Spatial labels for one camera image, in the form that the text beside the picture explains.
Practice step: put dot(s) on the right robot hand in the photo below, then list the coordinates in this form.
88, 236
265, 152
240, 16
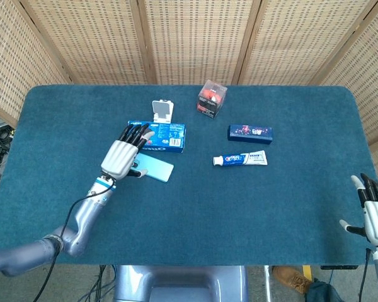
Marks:
373, 217

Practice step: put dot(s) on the woven wicker folding screen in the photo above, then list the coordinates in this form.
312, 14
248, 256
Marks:
189, 37

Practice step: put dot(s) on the tan work boot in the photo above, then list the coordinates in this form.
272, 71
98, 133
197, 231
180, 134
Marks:
292, 278

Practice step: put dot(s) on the blue Oreo cookie box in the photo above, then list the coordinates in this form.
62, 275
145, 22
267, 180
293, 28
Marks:
167, 138

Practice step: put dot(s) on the dark blue rectangular box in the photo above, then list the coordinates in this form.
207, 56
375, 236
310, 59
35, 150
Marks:
250, 133

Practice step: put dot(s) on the clear coffee capsule box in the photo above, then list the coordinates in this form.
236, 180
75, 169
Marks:
211, 99

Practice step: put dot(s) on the robot torso base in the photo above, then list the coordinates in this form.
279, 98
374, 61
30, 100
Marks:
181, 283

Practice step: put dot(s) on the white phone stand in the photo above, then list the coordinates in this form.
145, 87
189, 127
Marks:
162, 110

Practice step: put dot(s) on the teal table cloth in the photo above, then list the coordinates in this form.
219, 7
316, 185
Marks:
208, 204

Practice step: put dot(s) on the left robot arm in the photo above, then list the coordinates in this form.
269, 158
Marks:
78, 220

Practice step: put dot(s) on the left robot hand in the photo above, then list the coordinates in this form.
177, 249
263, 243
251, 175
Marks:
121, 154

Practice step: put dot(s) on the light blue smartphone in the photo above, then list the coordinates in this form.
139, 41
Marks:
157, 169

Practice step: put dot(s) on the black flat device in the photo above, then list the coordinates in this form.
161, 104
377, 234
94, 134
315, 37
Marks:
339, 267

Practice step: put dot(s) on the Crest toothpaste tube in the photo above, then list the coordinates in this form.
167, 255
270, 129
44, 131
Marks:
242, 158

